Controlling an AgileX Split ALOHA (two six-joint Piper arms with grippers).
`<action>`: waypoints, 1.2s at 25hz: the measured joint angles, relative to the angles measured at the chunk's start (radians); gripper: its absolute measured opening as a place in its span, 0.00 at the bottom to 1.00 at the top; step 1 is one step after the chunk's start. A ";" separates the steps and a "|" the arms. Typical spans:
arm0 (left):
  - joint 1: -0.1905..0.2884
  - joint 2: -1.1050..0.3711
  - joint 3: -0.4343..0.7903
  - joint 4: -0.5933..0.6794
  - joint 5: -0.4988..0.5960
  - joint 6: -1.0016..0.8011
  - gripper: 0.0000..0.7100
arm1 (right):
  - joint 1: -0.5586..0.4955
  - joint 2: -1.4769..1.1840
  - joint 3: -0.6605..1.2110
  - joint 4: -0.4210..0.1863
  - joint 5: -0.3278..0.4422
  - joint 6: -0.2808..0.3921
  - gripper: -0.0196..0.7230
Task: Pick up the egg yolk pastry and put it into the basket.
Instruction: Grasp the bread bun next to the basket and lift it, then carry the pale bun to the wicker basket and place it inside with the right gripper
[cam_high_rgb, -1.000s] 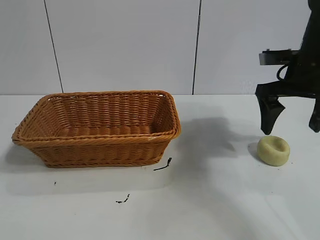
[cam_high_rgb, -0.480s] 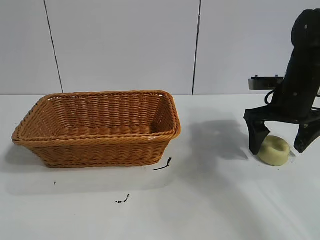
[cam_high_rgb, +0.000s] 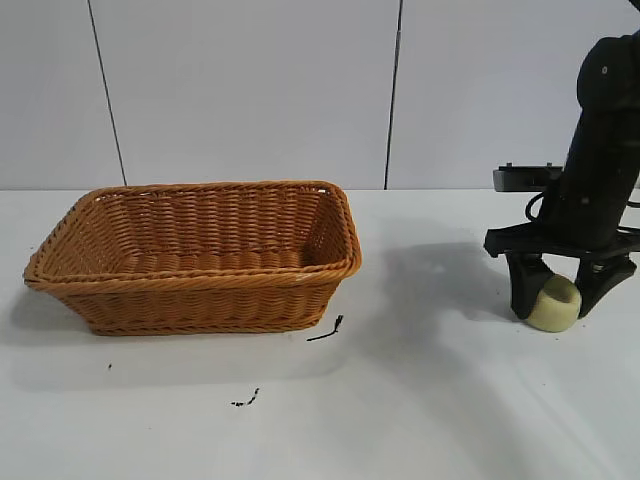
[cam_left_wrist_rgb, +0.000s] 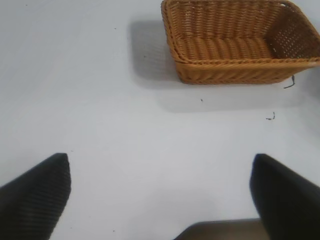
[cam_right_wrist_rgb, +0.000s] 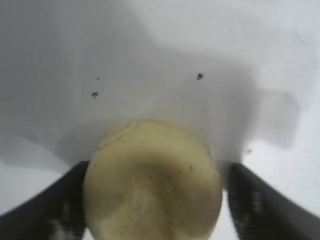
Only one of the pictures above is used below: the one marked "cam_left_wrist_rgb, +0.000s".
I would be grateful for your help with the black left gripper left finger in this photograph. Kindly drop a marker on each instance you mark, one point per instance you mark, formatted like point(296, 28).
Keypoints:
point(32, 200)

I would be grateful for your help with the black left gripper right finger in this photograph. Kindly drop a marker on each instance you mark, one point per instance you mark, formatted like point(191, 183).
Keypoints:
point(287, 200)

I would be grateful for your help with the brown woven wicker basket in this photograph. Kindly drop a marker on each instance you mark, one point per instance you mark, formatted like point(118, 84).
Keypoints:
point(225, 70)

